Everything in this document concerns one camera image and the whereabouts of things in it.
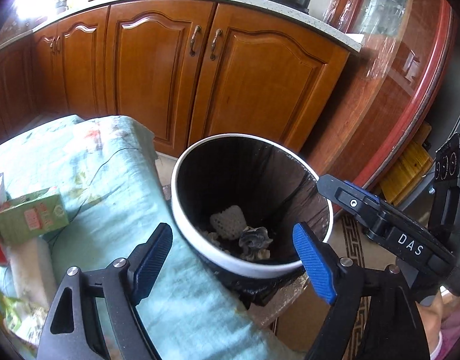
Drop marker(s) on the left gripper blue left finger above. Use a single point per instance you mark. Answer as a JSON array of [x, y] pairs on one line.
[[146, 261]]

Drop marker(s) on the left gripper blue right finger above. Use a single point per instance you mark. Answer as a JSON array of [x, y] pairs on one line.
[[320, 262]]

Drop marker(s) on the silver snack wrapper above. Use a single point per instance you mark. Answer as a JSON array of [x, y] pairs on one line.
[[255, 243]]

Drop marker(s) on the white rimmed black trash bin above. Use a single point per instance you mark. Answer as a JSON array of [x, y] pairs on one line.
[[273, 187]]

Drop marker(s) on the wooden lower kitchen cabinets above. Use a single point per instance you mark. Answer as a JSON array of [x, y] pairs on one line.
[[185, 69]]

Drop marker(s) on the person's right hand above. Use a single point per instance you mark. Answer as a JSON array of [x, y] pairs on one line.
[[441, 321]]

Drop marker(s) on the teal floral tablecloth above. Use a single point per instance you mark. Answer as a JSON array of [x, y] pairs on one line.
[[105, 170]]

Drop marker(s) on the grey plastic bag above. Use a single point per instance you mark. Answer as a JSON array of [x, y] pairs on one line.
[[32, 272]]

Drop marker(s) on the green drink carton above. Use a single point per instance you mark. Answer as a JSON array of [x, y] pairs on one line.
[[31, 215]]

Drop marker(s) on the red framed glass door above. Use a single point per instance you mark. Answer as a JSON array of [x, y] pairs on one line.
[[386, 89]]

